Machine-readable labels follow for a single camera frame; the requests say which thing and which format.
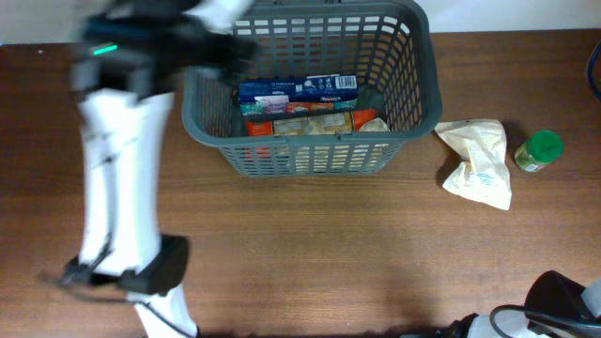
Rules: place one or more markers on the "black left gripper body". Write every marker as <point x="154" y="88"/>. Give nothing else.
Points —
<point x="207" y="53"/>

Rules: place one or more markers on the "blue tea box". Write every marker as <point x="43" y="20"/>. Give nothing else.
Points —
<point x="295" y="96"/>

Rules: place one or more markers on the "beige paper pouch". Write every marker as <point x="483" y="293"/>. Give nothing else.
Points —
<point x="482" y="176"/>
<point x="330" y="158"/>

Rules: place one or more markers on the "orange snack packet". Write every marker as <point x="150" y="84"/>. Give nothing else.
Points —
<point x="346" y="122"/>

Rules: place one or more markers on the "grey plastic basket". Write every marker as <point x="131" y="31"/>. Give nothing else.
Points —
<point x="385" y="44"/>

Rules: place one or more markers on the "green lidded jar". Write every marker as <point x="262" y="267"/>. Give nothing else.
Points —
<point x="542" y="149"/>

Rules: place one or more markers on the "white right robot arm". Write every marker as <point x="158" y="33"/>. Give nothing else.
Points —
<point x="555" y="307"/>

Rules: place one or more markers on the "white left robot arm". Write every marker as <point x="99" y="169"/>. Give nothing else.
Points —
<point x="124" y="74"/>

